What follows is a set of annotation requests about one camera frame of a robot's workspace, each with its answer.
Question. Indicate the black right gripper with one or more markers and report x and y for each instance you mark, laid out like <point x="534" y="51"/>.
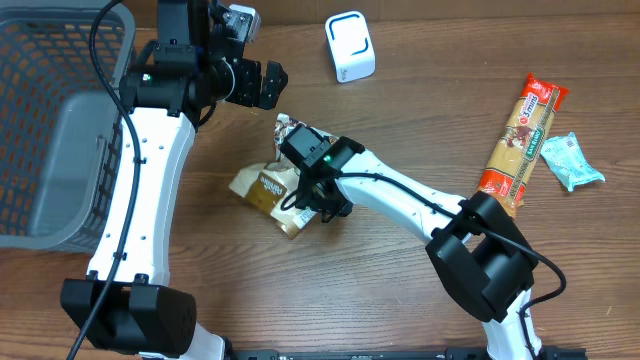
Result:
<point x="310" y="191"/>

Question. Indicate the orange biscuit package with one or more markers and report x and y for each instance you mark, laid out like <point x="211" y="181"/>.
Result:
<point x="518" y="148"/>

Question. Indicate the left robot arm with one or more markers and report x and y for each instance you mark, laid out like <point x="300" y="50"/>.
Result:
<point x="124" y="303"/>

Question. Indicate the white brown snack pouch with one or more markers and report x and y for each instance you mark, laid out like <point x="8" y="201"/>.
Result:
<point x="266" y="185"/>

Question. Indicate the white barcode scanner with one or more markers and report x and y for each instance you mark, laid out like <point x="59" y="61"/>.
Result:
<point x="350" y="46"/>

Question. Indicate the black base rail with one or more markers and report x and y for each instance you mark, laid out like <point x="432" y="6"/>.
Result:
<point x="449" y="354"/>

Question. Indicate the teal wipes packet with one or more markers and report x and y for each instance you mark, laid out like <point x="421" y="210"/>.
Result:
<point x="566" y="160"/>

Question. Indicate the grey plastic shopping basket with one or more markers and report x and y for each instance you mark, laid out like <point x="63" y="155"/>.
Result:
<point x="60" y="138"/>

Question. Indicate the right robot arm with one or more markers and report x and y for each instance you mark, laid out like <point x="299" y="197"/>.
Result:
<point x="481" y="258"/>

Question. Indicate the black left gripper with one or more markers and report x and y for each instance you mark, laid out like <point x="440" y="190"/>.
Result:
<point x="251" y="82"/>

